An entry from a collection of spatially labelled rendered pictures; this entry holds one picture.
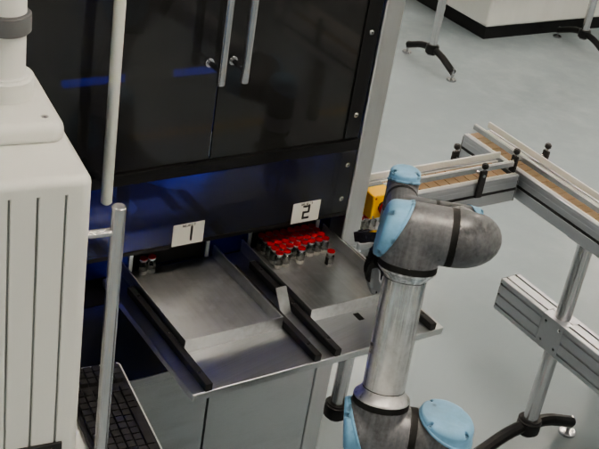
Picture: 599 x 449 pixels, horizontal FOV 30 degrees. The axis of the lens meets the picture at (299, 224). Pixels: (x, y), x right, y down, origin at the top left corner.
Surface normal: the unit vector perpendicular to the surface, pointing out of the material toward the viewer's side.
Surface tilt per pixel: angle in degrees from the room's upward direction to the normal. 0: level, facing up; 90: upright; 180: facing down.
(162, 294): 0
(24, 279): 90
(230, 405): 90
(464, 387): 0
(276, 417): 90
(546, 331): 90
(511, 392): 0
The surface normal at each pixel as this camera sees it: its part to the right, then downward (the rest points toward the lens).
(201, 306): 0.14, -0.86
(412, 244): -0.11, 0.29
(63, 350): 0.42, 0.50
